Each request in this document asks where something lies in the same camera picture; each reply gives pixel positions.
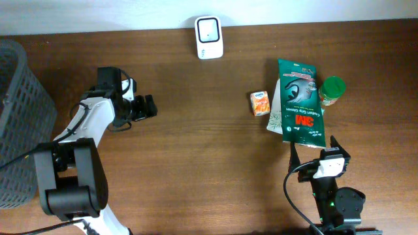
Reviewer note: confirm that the white barcode scanner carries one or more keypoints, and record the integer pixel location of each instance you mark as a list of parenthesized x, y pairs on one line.
[(209, 38)]

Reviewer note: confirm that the green lid jar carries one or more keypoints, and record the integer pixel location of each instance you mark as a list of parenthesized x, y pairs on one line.
[(331, 90)]

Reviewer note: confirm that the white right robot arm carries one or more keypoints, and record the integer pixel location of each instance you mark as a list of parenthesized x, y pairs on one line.
[(339, 208)]

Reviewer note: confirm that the white cosmetic tube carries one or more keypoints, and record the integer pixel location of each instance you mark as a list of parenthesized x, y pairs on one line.
[(274, 122)]

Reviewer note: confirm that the dark grey plastic basket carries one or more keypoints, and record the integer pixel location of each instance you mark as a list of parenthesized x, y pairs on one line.
[(28, 115)]

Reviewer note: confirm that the orange tissue packet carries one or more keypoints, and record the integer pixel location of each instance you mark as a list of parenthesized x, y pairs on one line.
[(260, 103)]

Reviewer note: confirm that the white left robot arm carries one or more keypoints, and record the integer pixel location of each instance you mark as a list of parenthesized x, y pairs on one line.
[(70, 176)]

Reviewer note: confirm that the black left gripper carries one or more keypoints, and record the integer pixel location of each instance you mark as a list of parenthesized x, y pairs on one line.
[(141, 109)]

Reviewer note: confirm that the green gloves package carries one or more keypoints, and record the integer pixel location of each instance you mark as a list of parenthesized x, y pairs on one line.
[(301, 113)]

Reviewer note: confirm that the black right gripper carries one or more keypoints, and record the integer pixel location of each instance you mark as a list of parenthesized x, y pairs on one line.
[(305, 175)]

